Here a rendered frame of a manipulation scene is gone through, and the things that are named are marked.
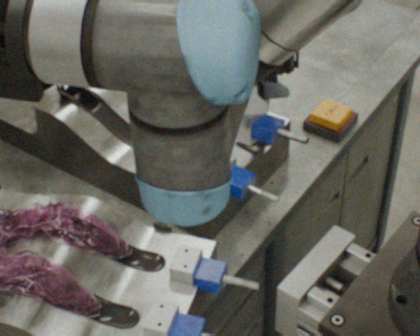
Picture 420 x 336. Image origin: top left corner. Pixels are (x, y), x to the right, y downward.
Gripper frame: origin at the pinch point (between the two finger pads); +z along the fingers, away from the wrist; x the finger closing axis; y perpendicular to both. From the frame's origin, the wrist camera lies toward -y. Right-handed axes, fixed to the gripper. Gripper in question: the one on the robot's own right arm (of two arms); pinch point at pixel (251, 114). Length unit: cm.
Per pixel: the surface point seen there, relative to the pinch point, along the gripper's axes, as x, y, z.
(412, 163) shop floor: 122, -15, 76
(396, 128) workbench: 69, -1, 35
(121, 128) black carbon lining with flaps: -9.9, -21.2, 3.4
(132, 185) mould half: -16.5, -13.9, 9.5
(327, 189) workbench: 30.2, -0.6, 31.8
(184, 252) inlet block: -26.2, 4.4, 10.4
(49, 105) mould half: -16.3, -31.7, -1.5
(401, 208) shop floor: 100, -9, 80
